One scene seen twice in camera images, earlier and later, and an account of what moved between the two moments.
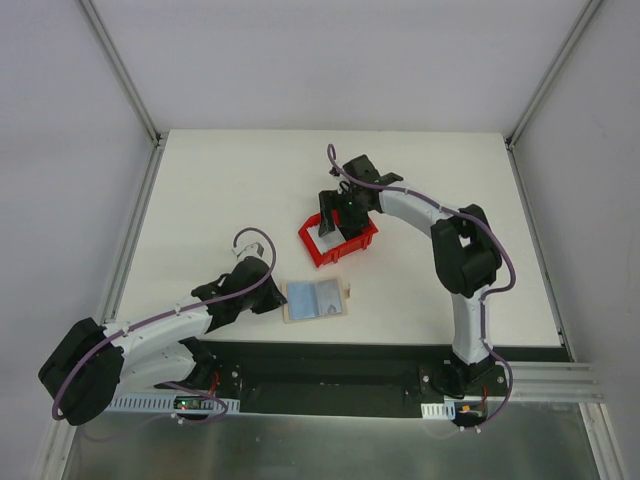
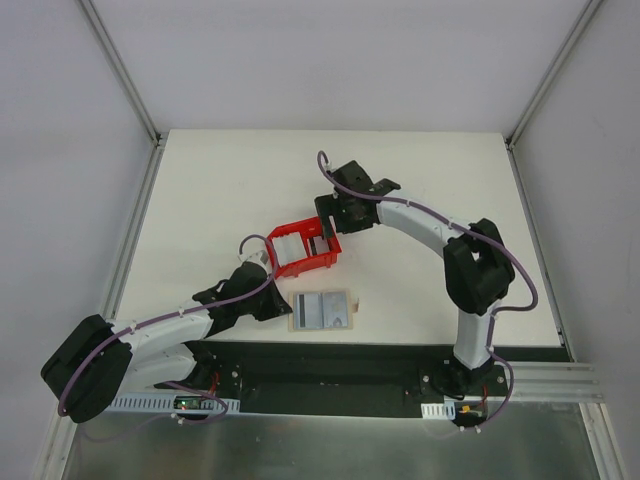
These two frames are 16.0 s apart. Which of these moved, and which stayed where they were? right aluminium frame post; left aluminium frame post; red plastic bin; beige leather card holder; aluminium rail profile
Moved: beige leather card holder; red plastic bin
Stayed: aluminium rail profile; right aluminium frame post; left aluminium frame post
